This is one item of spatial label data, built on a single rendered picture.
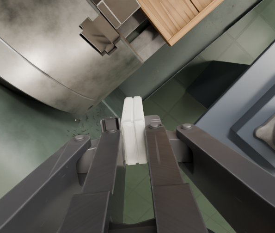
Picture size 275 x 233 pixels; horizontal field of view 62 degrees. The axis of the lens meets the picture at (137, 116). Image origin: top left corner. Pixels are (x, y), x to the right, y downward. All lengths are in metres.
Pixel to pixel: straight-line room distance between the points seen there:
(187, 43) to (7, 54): 0.76
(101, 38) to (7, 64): 0.10
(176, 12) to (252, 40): 1.07
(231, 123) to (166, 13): 0.42
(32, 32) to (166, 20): 0.39
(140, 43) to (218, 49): 0.99
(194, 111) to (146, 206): 0.80
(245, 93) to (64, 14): 0.65
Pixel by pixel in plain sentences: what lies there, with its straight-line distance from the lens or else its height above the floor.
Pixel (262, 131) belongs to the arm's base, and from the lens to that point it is 0.79.
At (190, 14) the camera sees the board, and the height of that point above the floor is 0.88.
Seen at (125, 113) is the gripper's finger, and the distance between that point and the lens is 0.16.
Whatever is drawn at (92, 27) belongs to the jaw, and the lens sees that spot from 0.27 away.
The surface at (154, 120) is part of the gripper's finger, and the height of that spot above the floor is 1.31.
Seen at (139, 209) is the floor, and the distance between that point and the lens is 1.86.
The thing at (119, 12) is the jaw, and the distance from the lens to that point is 0.29.
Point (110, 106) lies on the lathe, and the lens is 0.64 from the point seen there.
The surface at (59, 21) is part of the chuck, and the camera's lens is 0.26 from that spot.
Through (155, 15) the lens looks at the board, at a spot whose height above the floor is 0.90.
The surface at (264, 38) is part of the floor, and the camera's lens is 1.66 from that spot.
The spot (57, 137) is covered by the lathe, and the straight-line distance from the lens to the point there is 0.34.
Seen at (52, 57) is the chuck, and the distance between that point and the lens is 0.27.
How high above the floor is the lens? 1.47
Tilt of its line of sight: 74 degrees down
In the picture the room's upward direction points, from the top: 179 degrees counter-clockwise
